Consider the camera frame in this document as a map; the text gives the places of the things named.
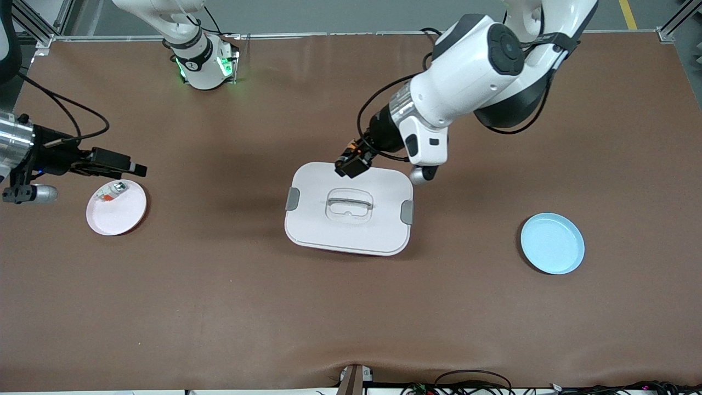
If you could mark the white lidded box grey latches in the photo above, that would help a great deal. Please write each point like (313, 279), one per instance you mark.
(351, 230)

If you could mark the pink round plate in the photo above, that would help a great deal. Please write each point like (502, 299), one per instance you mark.
(118, 216)

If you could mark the light blue round plate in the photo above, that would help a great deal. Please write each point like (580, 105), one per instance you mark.
(553, 244)

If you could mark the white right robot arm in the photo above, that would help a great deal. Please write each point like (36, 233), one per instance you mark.
(200, 60)

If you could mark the small white and red switch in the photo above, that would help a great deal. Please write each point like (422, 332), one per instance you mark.
(112, 191)

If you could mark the aluminium frame profile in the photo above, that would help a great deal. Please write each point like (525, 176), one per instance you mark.
(33, 24)
(677, 22)

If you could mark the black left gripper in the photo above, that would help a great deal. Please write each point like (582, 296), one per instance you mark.
(380, 133)

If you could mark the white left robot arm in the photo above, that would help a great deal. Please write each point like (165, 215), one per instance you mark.
(482, 60)

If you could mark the metal table edge bracket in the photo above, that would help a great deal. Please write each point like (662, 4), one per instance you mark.
(354, 380)

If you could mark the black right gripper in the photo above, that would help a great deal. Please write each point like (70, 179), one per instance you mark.
(48, 157)

